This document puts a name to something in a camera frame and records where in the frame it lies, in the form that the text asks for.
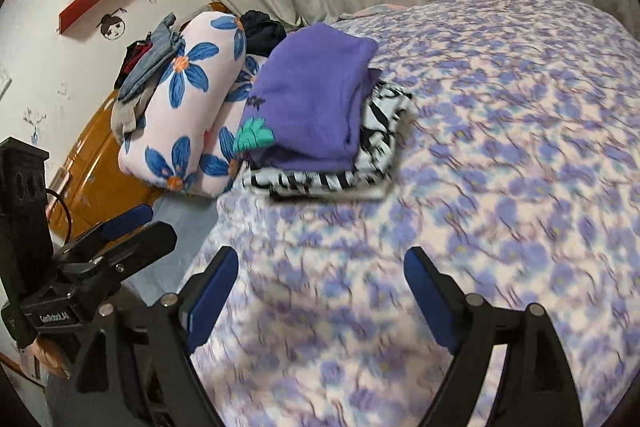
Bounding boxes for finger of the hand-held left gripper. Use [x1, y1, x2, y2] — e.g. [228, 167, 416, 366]
[62, 204, 154, 259]
[75, 221, 178, 279]

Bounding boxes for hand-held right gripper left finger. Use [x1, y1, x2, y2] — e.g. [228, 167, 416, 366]
[75, 246, 240, 427]

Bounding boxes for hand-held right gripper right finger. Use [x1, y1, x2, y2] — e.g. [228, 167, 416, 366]
[404, 247, 583, 427]

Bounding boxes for purple zip hoodie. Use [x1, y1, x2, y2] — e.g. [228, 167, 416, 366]
[234, 23, 379, 174]

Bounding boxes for black clothes heap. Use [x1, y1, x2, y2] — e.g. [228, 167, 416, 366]
[240, 9, 289, 58]

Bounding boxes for light blue bed sheet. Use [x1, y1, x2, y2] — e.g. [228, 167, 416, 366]
[119, 196, 222, 309]

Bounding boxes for orange wooden headboard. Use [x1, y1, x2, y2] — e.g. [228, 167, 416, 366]
[49, 91, 162, 249]

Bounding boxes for grey crumpled garment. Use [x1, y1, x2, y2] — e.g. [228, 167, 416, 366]
[110, 96, 147, 144]

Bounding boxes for purple floral bed blanket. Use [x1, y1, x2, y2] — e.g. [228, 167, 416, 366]
[190, 0, 640, 427]

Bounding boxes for rolled pink blue-flower quilt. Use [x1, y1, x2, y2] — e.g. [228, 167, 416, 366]
[118, 12, 262, 198]

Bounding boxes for grey denim jeans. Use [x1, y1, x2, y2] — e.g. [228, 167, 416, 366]
[114, 13, 187, 108]

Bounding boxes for dark red garment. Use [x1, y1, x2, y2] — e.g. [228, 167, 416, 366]
[117, 39, 154, 76]

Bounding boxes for black and white printed garment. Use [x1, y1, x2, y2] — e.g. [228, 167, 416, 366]
[242, 78, 417, 198]

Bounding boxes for pink cloth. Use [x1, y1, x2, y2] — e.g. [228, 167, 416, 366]
[344, 2, 403, 21]

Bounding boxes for black cable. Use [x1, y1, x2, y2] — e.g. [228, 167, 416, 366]
[44, 188, 72, 249]

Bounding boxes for face wall sticker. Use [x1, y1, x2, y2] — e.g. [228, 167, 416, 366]
[99, 11, 127, 42]

